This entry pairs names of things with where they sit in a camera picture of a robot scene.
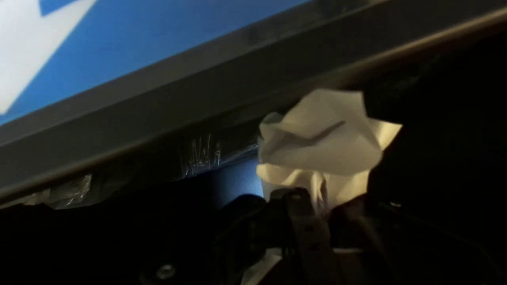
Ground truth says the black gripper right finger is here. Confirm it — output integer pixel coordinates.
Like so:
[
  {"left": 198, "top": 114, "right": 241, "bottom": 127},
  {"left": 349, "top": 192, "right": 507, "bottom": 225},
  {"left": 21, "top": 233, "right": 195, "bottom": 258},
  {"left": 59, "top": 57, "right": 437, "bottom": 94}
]
[{"left": 328, "top": 192, "right": 507, "bottom": 285}]

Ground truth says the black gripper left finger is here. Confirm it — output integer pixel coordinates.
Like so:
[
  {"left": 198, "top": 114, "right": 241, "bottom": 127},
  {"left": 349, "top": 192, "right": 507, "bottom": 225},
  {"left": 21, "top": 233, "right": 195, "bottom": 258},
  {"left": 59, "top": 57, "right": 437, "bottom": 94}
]
[{"left": 138, "top": 187, "right": 342, "bottom": 285}]

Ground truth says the white tissue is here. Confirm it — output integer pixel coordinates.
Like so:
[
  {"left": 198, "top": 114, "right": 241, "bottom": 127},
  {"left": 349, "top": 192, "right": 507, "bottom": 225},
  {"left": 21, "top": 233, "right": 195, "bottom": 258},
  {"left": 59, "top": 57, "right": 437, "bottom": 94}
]
[{"left": 255, "top": 87, "right": 404, "bottom": 216}]

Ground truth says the black rubbish bin liner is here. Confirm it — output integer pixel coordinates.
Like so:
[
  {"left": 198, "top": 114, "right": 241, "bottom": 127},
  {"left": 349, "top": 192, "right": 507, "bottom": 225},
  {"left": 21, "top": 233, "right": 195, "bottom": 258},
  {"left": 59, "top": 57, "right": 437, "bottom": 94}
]
[{"left": 9, "top": 30, "right": 507, "bottom": 285}]

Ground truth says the blue label with up arrow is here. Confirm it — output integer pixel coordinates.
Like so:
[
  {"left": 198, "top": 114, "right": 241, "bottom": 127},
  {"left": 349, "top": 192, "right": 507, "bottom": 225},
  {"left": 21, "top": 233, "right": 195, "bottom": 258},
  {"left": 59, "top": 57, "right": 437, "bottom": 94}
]
[{"left": 0, "top": 0, "right": 314, "bottom": 128}]

